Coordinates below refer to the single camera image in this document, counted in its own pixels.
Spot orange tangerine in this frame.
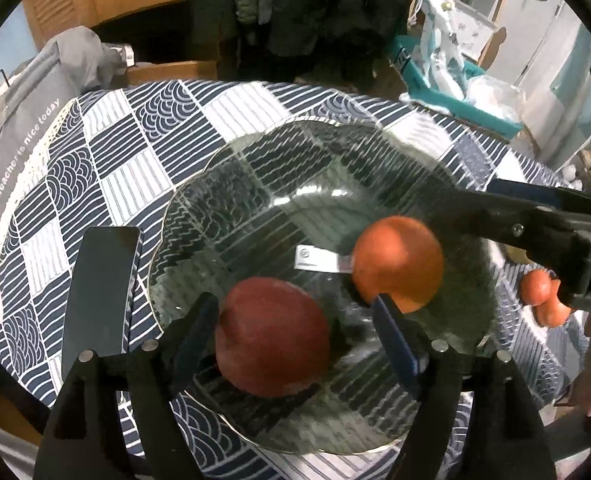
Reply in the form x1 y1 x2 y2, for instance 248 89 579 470
534 280 573 328
520 269 553 307

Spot large orange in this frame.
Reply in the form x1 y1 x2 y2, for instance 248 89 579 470
350 216 445 315

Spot grey printed tote bag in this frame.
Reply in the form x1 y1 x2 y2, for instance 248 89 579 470
0 55 76 246

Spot clear plastic bag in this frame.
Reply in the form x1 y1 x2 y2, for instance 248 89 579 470
465 75 523 127

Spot white patterned plastic bag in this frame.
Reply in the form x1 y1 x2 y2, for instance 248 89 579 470
409 0 469 106

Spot black smartphone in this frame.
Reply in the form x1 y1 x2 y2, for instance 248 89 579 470
62 226 142 376

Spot wooden shelf rack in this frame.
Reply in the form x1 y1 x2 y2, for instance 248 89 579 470
408 0 519 68

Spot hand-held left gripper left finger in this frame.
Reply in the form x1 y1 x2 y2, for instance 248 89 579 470
36 292 221 480

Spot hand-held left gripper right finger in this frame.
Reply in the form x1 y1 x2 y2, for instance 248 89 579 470
370 294 559 480

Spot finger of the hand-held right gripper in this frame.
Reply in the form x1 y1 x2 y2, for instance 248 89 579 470
485 178 591 222
415 189 591 272

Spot white cardboard box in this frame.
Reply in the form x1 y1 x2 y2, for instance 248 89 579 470
450 2 499 61

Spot dark hanging coats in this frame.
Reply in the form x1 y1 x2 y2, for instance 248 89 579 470
186 0 416 92

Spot grey jacket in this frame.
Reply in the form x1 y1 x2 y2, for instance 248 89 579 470
36 25 136 92

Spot clear glass bowl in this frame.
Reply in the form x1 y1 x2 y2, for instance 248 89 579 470
146 121 501 456

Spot dark red apple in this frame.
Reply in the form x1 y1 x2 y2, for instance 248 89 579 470
214 276 332 398

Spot teal storage box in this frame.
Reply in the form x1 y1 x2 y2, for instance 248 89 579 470
385 35 523 141

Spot navy white patterned tablecloth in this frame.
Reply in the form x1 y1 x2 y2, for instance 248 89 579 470
0 79 591 480

